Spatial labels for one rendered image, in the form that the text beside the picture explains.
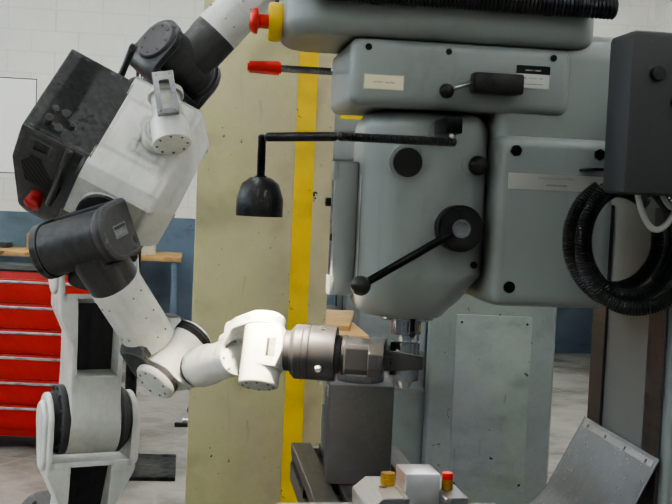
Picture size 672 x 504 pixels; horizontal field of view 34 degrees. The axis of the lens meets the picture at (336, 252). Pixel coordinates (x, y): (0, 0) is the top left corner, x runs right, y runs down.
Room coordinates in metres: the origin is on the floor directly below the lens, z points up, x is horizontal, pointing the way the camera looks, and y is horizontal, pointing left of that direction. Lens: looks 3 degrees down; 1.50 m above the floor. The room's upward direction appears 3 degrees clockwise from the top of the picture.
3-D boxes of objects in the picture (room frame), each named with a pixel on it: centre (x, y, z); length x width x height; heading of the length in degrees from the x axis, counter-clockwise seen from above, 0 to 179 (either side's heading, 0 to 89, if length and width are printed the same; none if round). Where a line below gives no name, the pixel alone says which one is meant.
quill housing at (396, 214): (1.77, -0.12, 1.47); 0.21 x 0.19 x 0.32; 8
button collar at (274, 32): (1.74, 0.11, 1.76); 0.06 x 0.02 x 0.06; 8
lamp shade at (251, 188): (1.70, 0.12, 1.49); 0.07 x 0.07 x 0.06
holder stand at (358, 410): (2.15, -0.05, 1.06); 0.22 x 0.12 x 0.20; 2
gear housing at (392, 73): (1.77, -0.16, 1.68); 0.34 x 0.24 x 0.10; 98
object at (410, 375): (1.77, -0.12, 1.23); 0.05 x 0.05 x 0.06
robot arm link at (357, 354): (1.78, -0.03, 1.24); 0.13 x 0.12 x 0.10; 174
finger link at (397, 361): (1.74, -0.11, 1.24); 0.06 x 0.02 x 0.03; 84
